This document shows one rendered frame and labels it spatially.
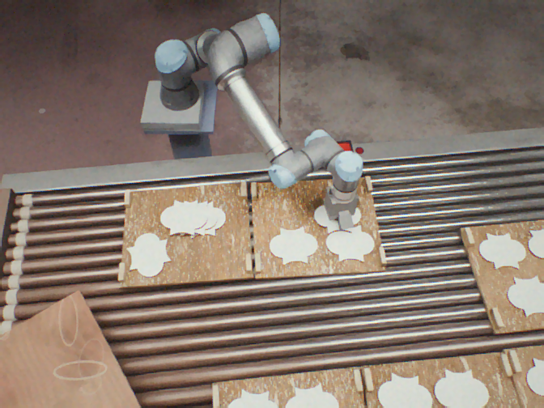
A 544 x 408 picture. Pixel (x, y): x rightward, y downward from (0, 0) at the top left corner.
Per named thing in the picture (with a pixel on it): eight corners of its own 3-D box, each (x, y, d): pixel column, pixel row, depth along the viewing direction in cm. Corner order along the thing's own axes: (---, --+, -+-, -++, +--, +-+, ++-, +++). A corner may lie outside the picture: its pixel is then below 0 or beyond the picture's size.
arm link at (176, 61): (154, 74, 186) (146, 46, 175) (184, 60, 191) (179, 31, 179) (169, 94, 181) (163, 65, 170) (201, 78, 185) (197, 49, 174)
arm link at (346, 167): (350, 142, 139) (370, 163, 136) (345, 165, 149) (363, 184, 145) (328, 156, 137) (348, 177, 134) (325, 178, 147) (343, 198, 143)
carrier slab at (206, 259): (128, 193, 171) (126, 190, 170) (246, 184, 173) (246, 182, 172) (121, 289, 154) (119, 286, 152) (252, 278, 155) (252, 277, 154)
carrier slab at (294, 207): (251, 185, 173) (251, 183, 171) (367, 179, 174) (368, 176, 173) (256, 279, 155) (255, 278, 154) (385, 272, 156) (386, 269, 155)
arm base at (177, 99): (159, 85, 197) (154, 65, 189) (197, 80, 199) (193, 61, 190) (161, 113, 189) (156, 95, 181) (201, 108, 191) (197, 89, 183)
